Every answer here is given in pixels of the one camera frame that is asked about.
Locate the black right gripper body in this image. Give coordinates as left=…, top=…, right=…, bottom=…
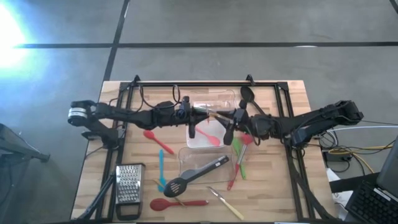
left=223, top=99, right=253, bottom=146

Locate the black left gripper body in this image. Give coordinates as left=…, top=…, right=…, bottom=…
left=175, top=95, right=201, bottom=139

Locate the green handled knife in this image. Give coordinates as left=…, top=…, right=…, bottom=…
left=193, top=105, right=233, bottom=123

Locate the pink silicone spatula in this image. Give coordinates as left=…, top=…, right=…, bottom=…
left=194, top=125, right=222, bottom=147

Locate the black solid spoon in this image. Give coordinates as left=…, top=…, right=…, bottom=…
left=240, top=86, right=268, bottom=116

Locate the red steel-handled round spoon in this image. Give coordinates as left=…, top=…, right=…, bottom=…
left=226, top=133, right=254, bottom=191

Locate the small red spoon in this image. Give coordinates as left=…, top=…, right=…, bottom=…
left=143, top=129, right=175, bottom=156

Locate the green silicone spatula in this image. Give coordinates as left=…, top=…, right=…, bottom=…
left=232, top=136, right=248, bottom=180

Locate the grey nylon turner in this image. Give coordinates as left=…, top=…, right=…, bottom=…
left=179, top=155, right=230, bottom=181

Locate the black slotted spoon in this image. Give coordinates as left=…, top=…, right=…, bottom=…
left=163, top=155, right=230, bottom=198

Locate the clear plastic container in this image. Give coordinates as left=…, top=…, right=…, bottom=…
left=186, top=89, right=237, bottom=123
left=178, top=146, right=234, bottom=185

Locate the white rectangular dish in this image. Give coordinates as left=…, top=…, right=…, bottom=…
left=185, top=119, right=227, bottom=149

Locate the blue silicone spatula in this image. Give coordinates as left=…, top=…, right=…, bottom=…
left=158, top=149, right=167, bottom=193

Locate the thin gold utensil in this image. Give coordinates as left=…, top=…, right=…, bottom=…
left=153, top=179, right=187, bottom=208

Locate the steel box grater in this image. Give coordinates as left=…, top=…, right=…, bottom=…
left=115, top=163, right=146, bottom=221

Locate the large red slotted spoon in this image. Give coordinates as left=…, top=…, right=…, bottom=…
left=149, top=198, right=210, bottom=212

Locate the black power box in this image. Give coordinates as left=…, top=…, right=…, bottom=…
left=323, top=151, right=346, bottom=164

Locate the white paper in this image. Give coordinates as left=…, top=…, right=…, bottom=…
left=326, top=167, right=354, bottom=218

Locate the black laptop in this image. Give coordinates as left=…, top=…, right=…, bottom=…
left=344, top=136, right=398, bottom=224

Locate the dark grey stand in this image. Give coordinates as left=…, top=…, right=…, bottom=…
left=0, top=123, right=50, bottom=164

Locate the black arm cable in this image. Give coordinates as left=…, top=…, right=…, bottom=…
left=139, top=83, right=182, bottom=110

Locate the yellow handled knife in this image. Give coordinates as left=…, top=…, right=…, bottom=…
left=206, top=187, right=245, bottom=220

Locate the yellow cable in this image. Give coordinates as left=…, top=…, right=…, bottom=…
left=328, top=146, right=396, bottom=175

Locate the white cable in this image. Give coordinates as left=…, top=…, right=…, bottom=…
left=335, top=125, right=398, bottom=133

